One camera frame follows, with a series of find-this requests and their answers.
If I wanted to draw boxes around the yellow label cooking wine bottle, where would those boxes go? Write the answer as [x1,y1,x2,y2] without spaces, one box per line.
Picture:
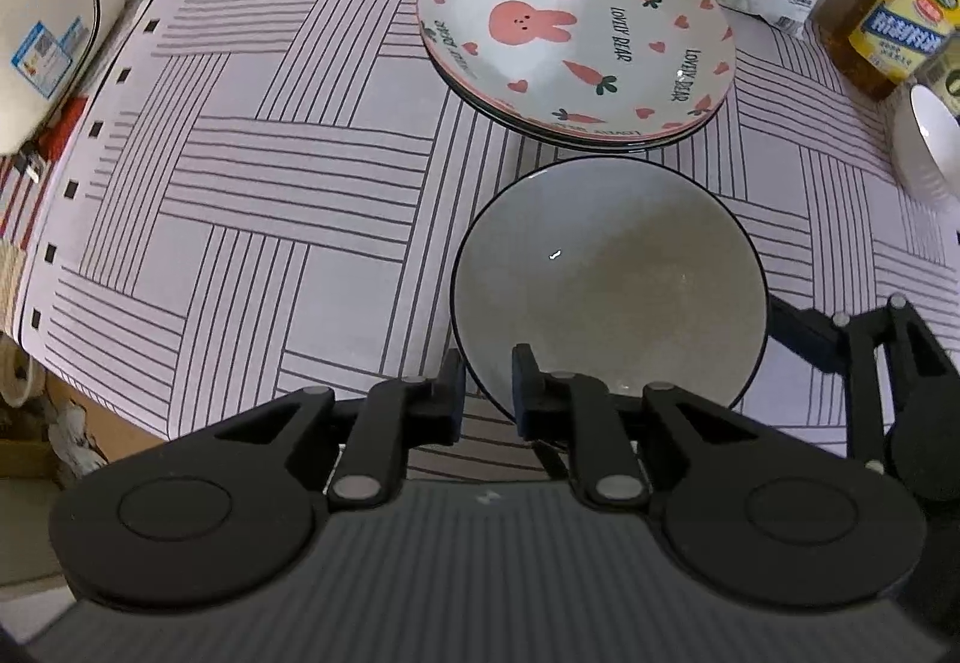
[823,0,958,101]

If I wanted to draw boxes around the white ceramic bowl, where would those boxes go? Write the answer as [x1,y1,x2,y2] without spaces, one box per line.
[892,85,958,213]

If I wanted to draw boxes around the white vinegar bottle yellow cap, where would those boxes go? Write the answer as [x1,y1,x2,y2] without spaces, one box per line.
[916,29,960,119]

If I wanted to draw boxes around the grey bowl with black rim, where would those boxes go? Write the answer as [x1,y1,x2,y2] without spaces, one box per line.
[451,156,768,415]

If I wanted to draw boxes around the red striped cloth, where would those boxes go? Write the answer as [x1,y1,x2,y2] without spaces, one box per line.
[0,94,88,250]

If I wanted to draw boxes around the white bunny carrot plate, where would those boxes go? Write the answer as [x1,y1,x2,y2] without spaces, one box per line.
[416,0,736,142]

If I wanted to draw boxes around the striped white table mat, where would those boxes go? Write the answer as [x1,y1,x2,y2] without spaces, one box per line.
[14,0,958,439]

